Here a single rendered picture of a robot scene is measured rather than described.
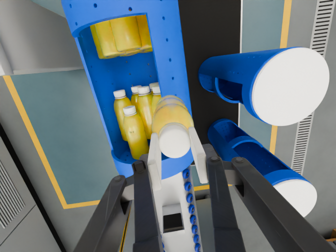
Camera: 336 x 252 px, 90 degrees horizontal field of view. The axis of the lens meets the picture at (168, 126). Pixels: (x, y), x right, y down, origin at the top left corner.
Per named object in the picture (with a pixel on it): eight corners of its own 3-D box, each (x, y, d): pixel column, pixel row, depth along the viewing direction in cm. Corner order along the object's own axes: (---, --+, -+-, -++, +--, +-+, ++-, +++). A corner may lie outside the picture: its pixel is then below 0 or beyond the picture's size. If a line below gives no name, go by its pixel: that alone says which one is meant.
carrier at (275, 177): (240, 138, 166) (231, 113, 156) (319, 211, 84) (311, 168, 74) (213, 149, 169) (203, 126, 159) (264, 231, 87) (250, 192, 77)
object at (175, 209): (162, 209, 91) (163, 237, 76) (161, 203, 90) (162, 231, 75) (181, 206, 91) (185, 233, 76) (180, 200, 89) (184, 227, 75)
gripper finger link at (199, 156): (197, 156, 14) (206, 155, 14) (187, 126, 21) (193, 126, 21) (200, 184, 15) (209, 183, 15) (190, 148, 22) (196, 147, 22)
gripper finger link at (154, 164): (161, 190, 15) (153, 191, 15) (161, 152, 22) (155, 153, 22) (155, 162, 14) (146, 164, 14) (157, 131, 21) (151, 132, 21)
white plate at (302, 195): (320, 213, 83) (318, 211, 84) (313, 171, 74) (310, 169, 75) (266, 232, 86) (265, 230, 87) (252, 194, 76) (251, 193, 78)
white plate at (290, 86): (277, 35, 54) (275, 35, 55) (239, 115, 62) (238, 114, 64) (346, 62, 58) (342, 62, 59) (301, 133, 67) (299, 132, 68)
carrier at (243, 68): (204, 51, 136) (192, 85, 146) (274, 34, 55) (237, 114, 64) (236, 62, 141) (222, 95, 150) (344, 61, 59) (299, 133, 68)
